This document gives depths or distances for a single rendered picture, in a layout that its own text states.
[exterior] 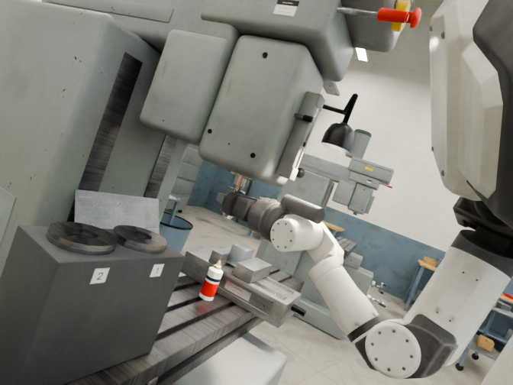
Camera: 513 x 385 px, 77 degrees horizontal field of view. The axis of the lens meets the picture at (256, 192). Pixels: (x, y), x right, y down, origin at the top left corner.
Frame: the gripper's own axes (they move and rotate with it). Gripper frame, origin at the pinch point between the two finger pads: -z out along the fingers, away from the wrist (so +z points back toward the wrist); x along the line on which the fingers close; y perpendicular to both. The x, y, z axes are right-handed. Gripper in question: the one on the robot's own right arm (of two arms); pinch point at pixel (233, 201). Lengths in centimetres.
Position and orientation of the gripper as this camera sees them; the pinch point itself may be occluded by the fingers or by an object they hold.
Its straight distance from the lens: 83.6
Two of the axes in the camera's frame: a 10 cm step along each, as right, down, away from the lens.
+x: -6.6, -2.0, -7.3
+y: -3.4, 9.4, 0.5
